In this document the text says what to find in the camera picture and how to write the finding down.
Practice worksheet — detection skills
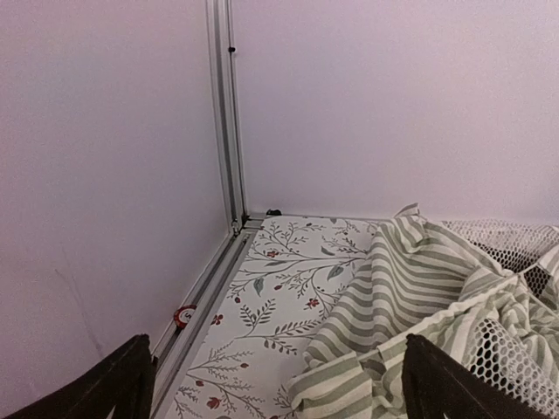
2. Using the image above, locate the aluminium frame rail left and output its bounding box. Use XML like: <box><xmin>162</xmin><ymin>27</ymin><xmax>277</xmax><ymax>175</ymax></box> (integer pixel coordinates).
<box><xmin>150</xmin><ymin>229</ymin><xmax>254</xmax><ymax>418</ymax></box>

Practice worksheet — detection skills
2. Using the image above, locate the green striped pet tent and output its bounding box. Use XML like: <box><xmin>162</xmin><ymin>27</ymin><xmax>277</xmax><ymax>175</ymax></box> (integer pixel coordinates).
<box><xmin>287</xmin><ymin>204</ymin><xmax>558</xmax><ymax>418</ymax></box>

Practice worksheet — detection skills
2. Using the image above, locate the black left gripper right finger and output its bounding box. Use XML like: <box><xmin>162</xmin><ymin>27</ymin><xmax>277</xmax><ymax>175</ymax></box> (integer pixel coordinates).
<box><xmin>402</xmin><ymin>333</ymin><xmax>545</xmax><ymax>419</ymax></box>

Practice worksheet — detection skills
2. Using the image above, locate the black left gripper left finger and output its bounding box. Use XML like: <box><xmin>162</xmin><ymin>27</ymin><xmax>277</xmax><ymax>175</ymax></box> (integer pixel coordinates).
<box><xmin>9</xmin><ymin>334</ymin><xmax>157</xmax><ymax>419</ymax></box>

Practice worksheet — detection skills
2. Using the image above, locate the aluminium frame post left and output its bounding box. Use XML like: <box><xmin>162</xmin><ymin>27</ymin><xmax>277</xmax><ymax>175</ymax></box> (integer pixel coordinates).
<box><xmin>205</xmin><ymin>0</ymin><xmax>248</xmax><ymax>236</ymax></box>

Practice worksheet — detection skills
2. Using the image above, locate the floral table mat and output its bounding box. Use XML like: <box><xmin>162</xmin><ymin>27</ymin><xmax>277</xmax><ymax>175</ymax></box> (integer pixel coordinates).
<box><xmin>157</xmin><ymin>216</ymin><xmax>376</xmax><ymax>418</ymax></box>

